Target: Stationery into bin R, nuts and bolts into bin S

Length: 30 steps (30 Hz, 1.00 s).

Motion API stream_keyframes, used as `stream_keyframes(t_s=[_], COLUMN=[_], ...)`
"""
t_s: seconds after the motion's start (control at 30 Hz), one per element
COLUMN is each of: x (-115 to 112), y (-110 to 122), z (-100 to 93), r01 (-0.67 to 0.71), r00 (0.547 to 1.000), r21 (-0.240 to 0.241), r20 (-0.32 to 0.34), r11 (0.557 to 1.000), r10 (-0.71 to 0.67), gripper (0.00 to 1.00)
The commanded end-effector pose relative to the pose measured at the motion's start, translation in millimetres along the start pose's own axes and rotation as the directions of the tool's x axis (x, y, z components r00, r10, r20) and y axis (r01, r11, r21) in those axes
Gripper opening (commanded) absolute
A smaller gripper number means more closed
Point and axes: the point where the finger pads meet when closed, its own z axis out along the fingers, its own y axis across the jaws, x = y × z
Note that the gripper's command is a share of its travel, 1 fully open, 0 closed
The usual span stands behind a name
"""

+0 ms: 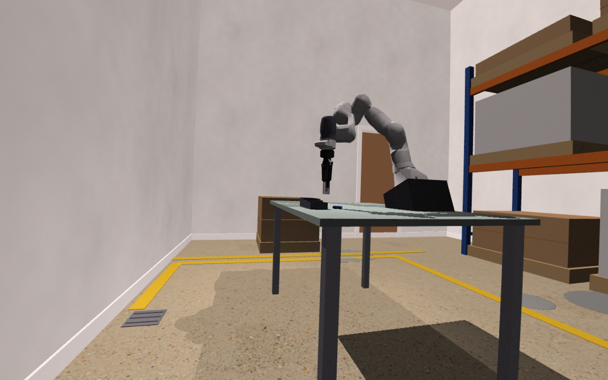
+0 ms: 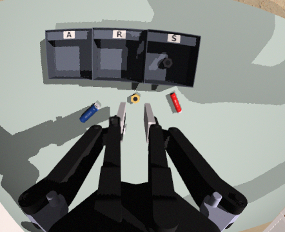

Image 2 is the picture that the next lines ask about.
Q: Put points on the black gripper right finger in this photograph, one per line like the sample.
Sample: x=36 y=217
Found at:
x=216 y=199

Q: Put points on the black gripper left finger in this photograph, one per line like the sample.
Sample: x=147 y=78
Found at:
x=48 y=200

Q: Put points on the gold hex nut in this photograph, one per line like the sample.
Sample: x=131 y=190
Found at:
x=135 y=98

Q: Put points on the red aaa battery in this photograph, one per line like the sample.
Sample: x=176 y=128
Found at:
x=176 y=103

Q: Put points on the blue battery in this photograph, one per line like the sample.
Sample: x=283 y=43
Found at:
x=89 y=113

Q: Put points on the grey rack of three bins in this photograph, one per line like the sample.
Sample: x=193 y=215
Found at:
x=97 y=54

